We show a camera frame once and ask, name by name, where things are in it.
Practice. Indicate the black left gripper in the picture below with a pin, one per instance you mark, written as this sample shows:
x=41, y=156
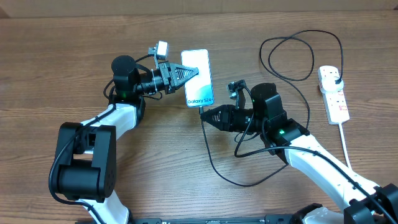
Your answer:
x=165, y=68

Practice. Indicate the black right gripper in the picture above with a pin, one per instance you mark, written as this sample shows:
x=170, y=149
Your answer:
x=227, y=122

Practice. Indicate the Samsung Galaxy smartphone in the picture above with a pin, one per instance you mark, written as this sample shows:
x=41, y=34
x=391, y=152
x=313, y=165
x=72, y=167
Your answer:
x=199, y=89

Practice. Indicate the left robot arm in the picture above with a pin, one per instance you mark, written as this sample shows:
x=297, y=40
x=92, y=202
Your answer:
x=84, y=168

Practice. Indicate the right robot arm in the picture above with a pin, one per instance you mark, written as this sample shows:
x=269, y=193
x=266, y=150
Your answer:
x=360, y=200

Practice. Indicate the white charger plug adapter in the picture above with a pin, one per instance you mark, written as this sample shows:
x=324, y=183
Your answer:
x=331, y=85

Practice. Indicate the white power strip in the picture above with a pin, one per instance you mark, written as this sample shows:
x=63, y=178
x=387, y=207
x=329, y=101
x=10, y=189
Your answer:
x=335, y=103

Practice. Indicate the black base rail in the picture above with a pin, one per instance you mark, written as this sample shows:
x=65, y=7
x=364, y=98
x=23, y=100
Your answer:
x=267, y=219

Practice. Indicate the cardboard wall panel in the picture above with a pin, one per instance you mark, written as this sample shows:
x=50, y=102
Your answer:
x=83, y=8

